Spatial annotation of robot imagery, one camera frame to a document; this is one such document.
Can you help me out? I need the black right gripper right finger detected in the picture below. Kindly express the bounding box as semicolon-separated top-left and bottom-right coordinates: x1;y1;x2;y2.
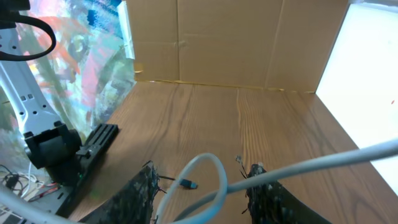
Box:
245;181;330;224

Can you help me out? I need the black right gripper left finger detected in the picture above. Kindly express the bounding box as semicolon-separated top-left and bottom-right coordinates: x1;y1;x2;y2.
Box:
80;161;161;224

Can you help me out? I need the black and white cable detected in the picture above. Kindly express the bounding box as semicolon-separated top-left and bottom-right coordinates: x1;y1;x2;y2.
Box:
0;136;398;224

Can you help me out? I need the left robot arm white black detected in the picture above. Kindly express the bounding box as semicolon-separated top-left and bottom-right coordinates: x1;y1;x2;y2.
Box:
1;1;83;186

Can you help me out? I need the colourful painted backdrop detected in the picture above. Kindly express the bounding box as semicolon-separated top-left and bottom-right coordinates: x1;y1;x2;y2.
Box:
0;0;137;175

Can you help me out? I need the cardboard side panel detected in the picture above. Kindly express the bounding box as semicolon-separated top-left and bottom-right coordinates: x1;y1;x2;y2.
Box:
126;0;349;92

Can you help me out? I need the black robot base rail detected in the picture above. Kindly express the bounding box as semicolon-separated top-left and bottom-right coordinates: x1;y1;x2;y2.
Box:
24;121;119;217

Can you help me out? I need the floor cable clutter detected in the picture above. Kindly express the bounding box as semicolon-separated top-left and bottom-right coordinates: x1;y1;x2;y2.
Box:
1;163;60;202

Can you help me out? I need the left camera black cable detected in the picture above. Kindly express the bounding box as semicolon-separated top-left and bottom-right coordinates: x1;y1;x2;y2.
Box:
0;14;57;62

